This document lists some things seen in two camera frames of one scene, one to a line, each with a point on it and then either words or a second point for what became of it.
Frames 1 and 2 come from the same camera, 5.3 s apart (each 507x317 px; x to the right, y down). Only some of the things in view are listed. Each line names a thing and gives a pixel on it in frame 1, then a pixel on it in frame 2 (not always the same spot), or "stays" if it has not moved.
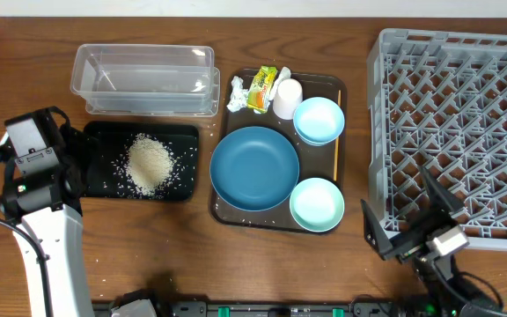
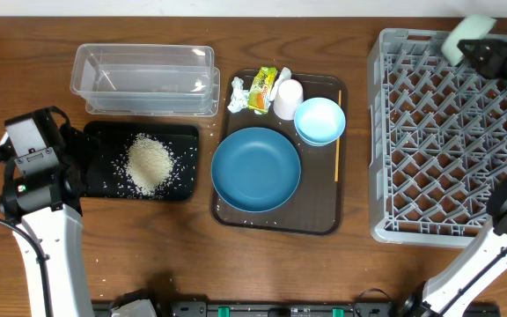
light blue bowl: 319,121 stays
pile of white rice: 149,165 stays
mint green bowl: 317,204 -> 469,28
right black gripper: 418,223 -> 497,63
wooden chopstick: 337,144 stays
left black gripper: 76,157 stays
